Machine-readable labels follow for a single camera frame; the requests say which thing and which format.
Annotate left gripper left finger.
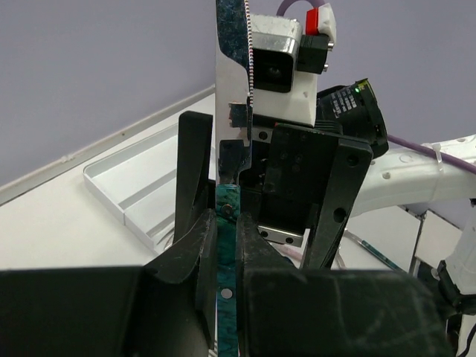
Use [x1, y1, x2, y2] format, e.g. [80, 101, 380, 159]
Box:
[1, 209, 217, 356]

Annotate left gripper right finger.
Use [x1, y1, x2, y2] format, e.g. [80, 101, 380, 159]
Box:
[236, 213, 453, 356]

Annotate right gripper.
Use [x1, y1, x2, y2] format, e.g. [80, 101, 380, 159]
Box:
[174, 111, 373, 269]

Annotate spoon teal handle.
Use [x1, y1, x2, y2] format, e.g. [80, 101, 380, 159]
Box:
[344, 231, 405, 272]

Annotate teal handled knife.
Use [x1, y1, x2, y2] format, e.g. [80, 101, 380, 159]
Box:
[214, 1, 254, 356]

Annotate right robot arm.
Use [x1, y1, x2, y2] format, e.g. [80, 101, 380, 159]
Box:
[176, 80, 475, 356]

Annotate white cutlery tray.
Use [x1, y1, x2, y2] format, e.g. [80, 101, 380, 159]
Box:
[83, 124, 179, 254]

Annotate metal rear rail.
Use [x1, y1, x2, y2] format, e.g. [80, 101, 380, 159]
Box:
[1, 85, 215, 205]

